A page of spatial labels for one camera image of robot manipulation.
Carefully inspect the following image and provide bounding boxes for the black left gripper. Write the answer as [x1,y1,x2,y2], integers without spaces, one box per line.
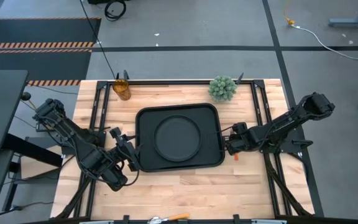
[116,133,144,172]

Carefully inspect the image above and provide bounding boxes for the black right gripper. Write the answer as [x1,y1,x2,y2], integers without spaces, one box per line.
[224,121,256,156]

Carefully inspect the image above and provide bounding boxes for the black plastic tray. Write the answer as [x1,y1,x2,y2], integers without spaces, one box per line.
[135,103,226,172]

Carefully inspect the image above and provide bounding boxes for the black round plate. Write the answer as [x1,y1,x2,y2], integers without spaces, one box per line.
[153,114,202,162]

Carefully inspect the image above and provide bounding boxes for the amber faceted cup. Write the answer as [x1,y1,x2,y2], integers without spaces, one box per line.
[112,78,132,101]

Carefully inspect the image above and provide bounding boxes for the green artificial plant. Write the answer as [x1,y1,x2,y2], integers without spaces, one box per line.
[208,75,238,103]

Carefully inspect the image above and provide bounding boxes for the black hazard striped mat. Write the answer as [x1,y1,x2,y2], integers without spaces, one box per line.
[0,49,93,87]
[0,17,102,50]

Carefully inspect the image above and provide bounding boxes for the grey desk foot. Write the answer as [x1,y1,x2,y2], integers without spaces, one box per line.
[328,0,358,29]

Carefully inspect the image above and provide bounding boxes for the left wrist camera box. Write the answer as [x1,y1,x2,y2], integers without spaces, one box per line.
[109,126,123,139]

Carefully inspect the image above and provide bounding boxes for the black aluminium frame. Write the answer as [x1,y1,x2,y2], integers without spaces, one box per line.
[56,79,324,224]

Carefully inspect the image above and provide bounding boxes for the long black cable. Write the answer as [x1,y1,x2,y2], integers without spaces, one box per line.
[78,0,118,80]

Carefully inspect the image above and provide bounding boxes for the yellow cable with plug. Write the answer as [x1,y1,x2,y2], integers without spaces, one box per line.
[283,0,296,27]

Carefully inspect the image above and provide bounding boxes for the white cable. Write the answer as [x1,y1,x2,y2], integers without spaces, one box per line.
[291,24,358,73]

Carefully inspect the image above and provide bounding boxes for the coiled black cable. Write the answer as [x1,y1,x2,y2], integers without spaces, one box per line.
[103,0,127,22]

